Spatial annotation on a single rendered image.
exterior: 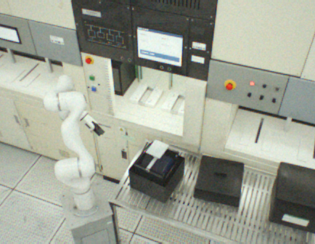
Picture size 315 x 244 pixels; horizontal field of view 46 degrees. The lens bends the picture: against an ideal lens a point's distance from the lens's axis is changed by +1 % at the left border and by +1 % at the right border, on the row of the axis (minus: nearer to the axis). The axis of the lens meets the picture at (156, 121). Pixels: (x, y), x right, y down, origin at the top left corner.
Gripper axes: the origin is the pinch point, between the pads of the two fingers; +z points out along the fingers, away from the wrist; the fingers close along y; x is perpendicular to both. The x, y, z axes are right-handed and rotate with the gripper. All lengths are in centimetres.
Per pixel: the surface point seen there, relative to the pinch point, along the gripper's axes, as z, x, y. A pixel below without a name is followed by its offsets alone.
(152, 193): 49, -12, 22
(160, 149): 29.7, 7.3, 37.3
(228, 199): 82, 13, 46
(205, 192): 70, 8, 39
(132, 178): 33.2, -12.4, 17.3
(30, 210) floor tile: 13, -62, -104
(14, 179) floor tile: -14, -50, -131
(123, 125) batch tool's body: 11.5, 23.0, -20.0
